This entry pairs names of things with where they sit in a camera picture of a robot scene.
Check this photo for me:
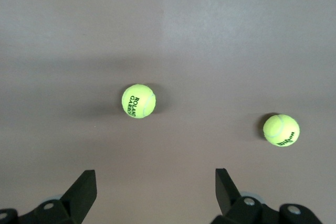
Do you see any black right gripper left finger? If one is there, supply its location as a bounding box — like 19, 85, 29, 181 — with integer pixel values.
0, 169, 97, 224

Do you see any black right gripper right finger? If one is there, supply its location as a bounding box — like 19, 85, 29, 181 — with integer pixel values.
212, 167, 324, 224

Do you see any Wilson print tennis ball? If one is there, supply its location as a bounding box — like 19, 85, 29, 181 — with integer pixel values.
262, 114, 301, 147

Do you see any Roland Garros print tennis ball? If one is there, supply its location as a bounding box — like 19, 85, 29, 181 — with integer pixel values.
121, 83, 157, 119

